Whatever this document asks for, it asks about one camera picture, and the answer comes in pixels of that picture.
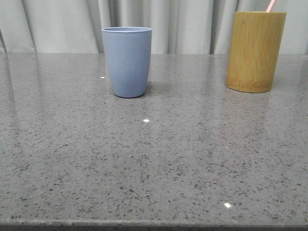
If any blue plastic cup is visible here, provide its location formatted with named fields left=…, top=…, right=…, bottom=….
left=102, top=27, right=152, bottom=98

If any pink chopstick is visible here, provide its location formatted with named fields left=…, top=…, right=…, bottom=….
left=266, top=0, right=276, bottom=13

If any bamboo cylindrical holder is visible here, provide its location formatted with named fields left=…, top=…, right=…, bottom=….
left=226, top=12, right=286, bottom=93

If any grey pleated curtain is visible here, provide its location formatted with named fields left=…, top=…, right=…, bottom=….
left=0, top=0, right=308, bottom=55

